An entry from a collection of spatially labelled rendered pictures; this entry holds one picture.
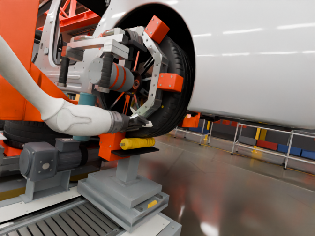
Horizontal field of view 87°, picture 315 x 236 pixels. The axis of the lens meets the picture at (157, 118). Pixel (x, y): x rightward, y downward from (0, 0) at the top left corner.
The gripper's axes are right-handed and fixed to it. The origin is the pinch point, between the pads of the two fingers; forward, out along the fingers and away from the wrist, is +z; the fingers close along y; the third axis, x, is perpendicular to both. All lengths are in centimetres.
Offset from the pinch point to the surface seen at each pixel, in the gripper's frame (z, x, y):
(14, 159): -30, 26, -79
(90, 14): 210, 496, -135
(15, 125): -26, 53, -82
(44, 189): -17, 3, -81
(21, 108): -33, 42, -48
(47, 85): -21, 54, -39
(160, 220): 19, -45, -34
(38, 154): -29, 13, -49
